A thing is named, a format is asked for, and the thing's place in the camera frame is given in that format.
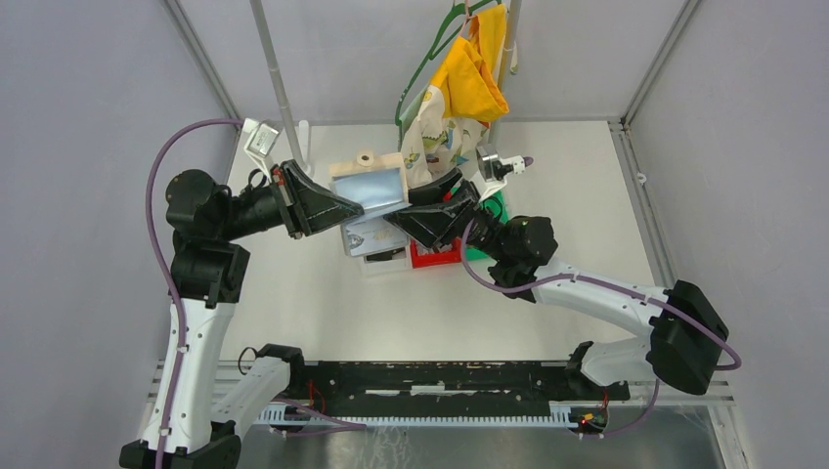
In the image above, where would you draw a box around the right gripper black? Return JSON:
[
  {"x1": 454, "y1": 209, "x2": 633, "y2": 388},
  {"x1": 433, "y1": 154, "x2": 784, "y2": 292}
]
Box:
[{"x1": 382, "y1": 168, "x2": 509, "y2": 263}]

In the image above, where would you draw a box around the metal rack pole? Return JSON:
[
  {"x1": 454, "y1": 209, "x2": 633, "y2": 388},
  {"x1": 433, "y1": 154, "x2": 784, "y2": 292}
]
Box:
[
  {"x1": 484, "y1": 0, "x2": 523, "y2": 150},
  {"x1": 249, "y1": 0, "x2": 300, "y2": 157}
]

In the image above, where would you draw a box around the black card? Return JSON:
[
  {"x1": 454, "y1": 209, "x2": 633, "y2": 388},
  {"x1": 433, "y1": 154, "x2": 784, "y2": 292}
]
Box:
[{"x1": 365, "y1": 248, "x2": 405, "y2": 263}]

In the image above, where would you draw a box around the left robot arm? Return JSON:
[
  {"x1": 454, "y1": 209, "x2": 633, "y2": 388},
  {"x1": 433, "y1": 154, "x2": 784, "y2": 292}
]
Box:
[{"x1": 119, "y1": 161, "x2": 364, "y2": 468}]

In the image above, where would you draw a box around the beige card holder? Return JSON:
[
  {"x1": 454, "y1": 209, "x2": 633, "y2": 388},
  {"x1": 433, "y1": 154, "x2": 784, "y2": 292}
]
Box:
[{"x1": 328, "y1": 151, "x2": 410, "y2": 258}]

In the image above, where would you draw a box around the yellow patterned garment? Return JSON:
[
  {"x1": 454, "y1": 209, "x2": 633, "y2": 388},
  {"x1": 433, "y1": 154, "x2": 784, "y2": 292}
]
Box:
[{"x1": 399, "y1": 3, "x2": 509, "y2": 189}]

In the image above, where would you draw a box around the left white rack foot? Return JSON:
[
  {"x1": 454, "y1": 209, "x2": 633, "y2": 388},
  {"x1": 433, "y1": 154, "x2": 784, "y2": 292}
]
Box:
[{"x1": 292, "y1": 120, "x2": 315, "y2": 178}]

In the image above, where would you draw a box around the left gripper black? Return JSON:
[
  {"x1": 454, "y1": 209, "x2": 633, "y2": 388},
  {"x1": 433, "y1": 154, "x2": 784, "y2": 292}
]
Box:
[{"x1": 218, "y1": 157, "x2": 364, "y2": 240}]

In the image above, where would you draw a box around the white slotted cable duct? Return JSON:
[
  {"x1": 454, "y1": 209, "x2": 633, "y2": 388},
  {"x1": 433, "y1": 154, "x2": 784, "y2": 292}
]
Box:
[{"x1": 254, "y1": 403, "x2": 578, "y2": 429}]

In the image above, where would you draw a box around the red plastic bin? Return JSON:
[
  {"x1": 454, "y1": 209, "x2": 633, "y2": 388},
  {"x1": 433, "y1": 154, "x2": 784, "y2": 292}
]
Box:
[{"x1": 409, "y1": 238, "x2": 461, "y2": 269}]

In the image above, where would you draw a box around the green plastic bin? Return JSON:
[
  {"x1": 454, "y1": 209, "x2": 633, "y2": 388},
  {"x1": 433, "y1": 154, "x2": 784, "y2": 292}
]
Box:
[{"x1": 465, "y1": 192, "x2": 509, "y2": 262}]

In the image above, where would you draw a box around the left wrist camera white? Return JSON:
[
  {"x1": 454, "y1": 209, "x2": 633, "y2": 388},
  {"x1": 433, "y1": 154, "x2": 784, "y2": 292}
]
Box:
[{"x1": 240, "y1": 118, "x2": 281, "y2": 174}]

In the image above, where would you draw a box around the left metal rack pole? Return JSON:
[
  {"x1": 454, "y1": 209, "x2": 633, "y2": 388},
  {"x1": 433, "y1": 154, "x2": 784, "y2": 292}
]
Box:
[{"x1": 249, "y1": 0, "x2": 300, "y2": 157}]

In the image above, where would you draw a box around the green clothes hanger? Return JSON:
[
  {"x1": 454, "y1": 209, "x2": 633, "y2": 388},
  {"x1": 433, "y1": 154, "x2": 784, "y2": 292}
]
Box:
[{"x1": 394, "y1": 0, "x2": 502, "y2": 128}]

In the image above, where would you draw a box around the clear plastic bin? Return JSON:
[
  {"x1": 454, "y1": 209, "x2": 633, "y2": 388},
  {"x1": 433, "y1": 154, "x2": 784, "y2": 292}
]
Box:
[{"x1": 359, "y1": 248, "x2": 412, "y2": 277}]

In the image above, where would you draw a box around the right metal rack pole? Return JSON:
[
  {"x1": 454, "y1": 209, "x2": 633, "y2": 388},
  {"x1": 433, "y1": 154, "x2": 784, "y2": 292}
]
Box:
[{"x1": 484, "y1": 0, "x2": 523, "y2": 150}]

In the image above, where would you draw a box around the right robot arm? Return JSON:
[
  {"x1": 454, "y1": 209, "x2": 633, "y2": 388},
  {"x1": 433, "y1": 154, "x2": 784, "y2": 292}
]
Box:
[{"x1": 383, "y1": 170, "x2": 742, "y2": 399}]

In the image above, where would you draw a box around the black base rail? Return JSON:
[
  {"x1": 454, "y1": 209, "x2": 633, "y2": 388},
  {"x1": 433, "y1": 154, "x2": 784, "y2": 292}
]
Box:
[{"x1": 283, "y1": 361, "x2": 631, "y2": 417}]

